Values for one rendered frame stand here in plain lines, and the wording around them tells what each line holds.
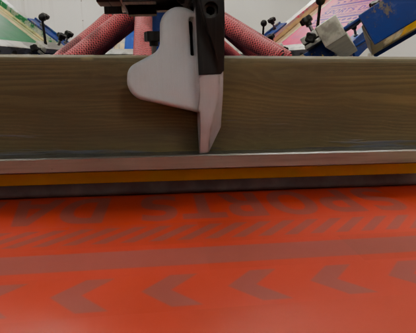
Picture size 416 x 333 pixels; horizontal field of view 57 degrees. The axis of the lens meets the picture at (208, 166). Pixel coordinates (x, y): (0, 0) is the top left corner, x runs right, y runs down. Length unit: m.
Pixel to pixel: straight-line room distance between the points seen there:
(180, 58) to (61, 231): 0.13
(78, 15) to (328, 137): 4.55
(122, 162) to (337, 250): 0.14
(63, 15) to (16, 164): 4.55
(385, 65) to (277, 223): 0.14
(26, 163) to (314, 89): 0.20
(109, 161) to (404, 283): 0.18
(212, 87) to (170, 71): 0.03
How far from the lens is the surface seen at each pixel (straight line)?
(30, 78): 0.28
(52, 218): 0.26
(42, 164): 0.27
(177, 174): 0.28
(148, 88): 0.25
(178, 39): 0.25
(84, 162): 0.26
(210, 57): 0.24
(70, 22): 4.78
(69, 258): 0.20
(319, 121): 0.29
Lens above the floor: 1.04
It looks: 13 degrees down
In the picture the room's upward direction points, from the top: straight up
